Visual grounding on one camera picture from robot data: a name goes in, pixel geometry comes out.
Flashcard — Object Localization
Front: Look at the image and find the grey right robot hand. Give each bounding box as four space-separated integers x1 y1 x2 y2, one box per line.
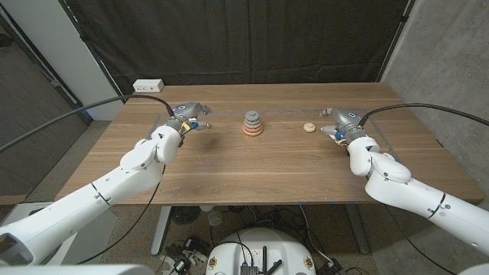
319 107 368 146

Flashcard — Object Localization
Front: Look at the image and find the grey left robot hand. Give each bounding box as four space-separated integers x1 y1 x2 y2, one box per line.
164 102 213 138

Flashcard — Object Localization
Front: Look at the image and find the white power strip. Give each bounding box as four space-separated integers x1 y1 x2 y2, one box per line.
132 79 165 93

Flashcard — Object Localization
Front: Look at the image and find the black curtain backdrop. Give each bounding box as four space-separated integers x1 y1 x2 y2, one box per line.
60 0 416 101

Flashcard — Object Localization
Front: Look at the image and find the black backdrop pole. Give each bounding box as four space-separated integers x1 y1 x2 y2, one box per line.
376 0 416 83
57 0 128 105

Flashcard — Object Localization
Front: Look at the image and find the small black floor fan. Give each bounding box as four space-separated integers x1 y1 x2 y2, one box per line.
170 205 202 225

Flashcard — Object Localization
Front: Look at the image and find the grey table leg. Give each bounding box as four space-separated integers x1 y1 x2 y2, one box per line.
345 204 371 255

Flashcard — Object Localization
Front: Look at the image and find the clear plastic jar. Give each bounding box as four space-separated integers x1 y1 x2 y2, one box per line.
208 209 224 227

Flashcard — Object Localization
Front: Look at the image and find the white table leg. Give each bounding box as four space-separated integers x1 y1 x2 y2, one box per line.
150 205 173 257

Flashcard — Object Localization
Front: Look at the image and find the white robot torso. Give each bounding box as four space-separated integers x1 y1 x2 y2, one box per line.
206 228 317 275

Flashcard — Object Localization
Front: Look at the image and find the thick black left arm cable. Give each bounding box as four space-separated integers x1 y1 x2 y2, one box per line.
0 94 176 154

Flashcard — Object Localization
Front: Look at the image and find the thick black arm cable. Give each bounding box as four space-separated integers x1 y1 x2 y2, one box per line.
0 94 176 154
358 102 489 128

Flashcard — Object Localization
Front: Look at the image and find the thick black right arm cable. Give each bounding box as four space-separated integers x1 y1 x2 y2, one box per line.
358 102 489 128

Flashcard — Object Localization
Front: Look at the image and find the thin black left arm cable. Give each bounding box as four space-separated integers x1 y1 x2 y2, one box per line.
76 163 166 265

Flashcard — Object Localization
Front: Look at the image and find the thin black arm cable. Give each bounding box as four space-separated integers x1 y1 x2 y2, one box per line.
76 163 166 265
384 204 459 275

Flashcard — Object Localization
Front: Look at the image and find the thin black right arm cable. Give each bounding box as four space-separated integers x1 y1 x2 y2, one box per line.
384 204 459 275

